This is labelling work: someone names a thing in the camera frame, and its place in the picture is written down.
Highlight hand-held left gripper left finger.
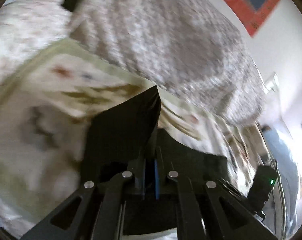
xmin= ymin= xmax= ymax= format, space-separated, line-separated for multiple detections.
xmin=21 ymin=159 xmax=148 ymax=240

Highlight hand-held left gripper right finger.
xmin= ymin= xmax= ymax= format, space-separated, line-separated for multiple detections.
xmin=153 ymin=159 xmax=279 ymax=240

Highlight black pants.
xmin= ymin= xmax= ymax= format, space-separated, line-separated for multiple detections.
xmin=80 ymin=85 xmax=242 ymax=235

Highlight light blue cloth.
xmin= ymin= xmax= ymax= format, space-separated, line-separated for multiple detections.
xmin=262 ymin=125 xmax=302 ymax=230

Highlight white olive fleece blanket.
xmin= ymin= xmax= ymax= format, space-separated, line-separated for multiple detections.
xmin=0 ymin=39 xmax=274 ymax=240

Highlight grey quilted blanket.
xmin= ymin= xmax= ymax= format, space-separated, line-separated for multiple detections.
xmin=71 ymin=0 xmax=267 ymax=128

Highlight white leaf-patterned bedspread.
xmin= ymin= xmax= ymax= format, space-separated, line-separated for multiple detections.
xmin=0 ymin=0 xmax=75 ymax=85

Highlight white wall fixture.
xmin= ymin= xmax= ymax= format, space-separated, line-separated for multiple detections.
xmin=264 ymin=72 xmax=280 ymax=95

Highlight wall poster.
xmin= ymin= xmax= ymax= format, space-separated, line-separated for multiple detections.
xmin=201 ymin=0 xmax=285 ymax=38

